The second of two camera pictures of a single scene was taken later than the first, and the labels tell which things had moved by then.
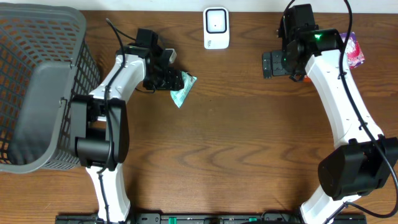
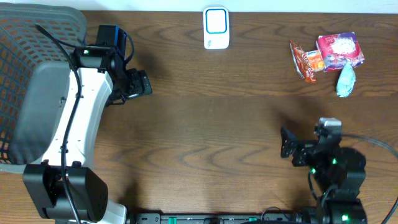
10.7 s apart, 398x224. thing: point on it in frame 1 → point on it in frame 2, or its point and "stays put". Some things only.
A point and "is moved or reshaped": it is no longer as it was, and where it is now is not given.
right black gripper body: [280, 62] → [305, 156]
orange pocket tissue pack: [306, 79] is moved or reshaped
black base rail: [209, 218] stays put
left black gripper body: [175, 81] → [137, 86]
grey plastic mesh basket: [46, 60] stays put
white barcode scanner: [216, 28] stays put
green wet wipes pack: [180, 96] is moved or reshaped
